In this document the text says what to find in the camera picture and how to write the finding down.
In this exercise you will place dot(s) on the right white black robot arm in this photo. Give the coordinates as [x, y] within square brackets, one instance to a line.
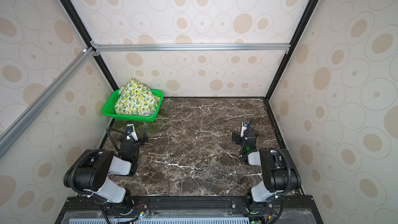
[279, 173]

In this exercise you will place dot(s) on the back aluminium rail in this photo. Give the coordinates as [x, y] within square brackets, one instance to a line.
[192, 47]

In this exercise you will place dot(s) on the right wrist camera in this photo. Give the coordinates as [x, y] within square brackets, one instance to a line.
[244, 127]

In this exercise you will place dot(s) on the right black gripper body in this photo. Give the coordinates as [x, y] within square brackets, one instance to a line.
[237, 137]

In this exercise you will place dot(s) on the green plastic basket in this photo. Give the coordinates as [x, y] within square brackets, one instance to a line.
[109, 108]

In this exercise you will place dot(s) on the black frame post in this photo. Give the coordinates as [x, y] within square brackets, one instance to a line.
[84, 34]
[302, 24]

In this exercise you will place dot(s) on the right black frame post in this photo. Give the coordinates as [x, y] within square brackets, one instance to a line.
[302, 24]

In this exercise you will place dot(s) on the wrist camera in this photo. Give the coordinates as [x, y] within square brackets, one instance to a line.
[131, 133]
[244, 127]

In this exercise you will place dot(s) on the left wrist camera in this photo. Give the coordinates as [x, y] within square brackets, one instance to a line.
[131, 133]

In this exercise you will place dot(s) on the lemon print skirt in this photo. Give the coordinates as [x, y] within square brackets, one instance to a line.
[136, 99]

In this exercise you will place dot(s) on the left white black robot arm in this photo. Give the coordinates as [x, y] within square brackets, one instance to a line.
[89, 174]

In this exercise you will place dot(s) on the left aluminium rail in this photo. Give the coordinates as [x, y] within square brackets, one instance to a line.
[17, 128]

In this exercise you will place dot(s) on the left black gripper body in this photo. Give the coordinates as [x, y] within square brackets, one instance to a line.
[140, 138]

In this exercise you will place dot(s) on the aluminium rail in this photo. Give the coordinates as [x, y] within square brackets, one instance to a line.
[192, 47]
[17, 128]

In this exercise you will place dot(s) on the left black frame post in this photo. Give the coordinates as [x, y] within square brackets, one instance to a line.
[84, 34]

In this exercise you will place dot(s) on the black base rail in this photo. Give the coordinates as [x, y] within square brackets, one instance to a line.
[194, 210]

